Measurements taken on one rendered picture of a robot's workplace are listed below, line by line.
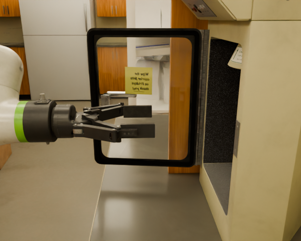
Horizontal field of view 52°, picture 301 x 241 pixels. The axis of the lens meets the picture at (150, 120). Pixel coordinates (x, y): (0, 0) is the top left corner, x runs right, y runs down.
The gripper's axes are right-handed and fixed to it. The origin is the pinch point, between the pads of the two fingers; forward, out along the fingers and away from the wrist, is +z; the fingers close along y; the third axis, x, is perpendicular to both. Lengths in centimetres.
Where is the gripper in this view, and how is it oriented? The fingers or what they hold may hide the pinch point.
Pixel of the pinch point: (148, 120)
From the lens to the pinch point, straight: 69.1
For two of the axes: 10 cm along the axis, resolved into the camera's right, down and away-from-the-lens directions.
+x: 0.0, 9.5, 3.2
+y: -0.4, -3.2, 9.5
